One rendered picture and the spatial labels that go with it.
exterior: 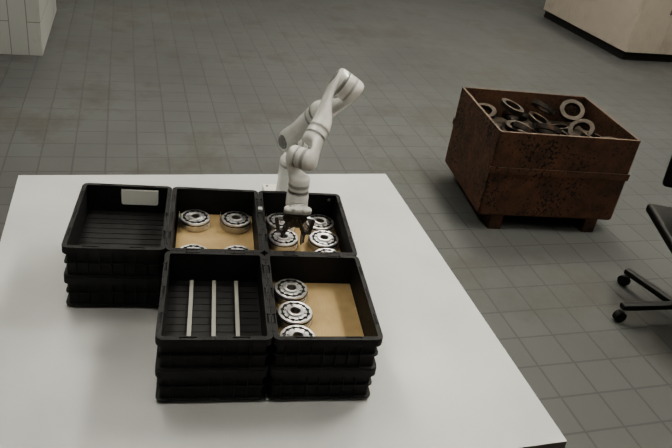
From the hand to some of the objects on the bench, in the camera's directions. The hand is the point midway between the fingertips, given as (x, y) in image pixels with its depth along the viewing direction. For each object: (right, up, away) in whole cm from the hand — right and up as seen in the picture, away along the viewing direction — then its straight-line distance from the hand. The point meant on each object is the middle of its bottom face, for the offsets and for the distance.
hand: (292, 239), depth 234 cm
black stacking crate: (-22, -32, -32) cm, 50 cm away
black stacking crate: (-57, -11, -3) cm, 58 cm away
